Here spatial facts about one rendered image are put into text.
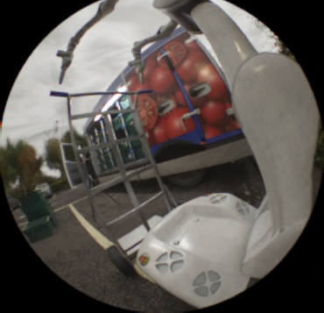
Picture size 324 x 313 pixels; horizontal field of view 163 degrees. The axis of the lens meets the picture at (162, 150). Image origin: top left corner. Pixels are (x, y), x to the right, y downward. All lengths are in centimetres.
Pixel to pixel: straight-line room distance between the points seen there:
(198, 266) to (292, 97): 43
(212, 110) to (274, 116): 124
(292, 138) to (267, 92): 7
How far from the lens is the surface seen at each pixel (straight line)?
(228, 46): 27
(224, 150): 140
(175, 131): 152
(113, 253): 75
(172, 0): 41
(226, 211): 57
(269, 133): 18
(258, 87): 18
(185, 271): 39
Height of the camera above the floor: 70
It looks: 1 degrees down
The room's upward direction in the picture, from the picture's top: 19 degrees counter-clockwise
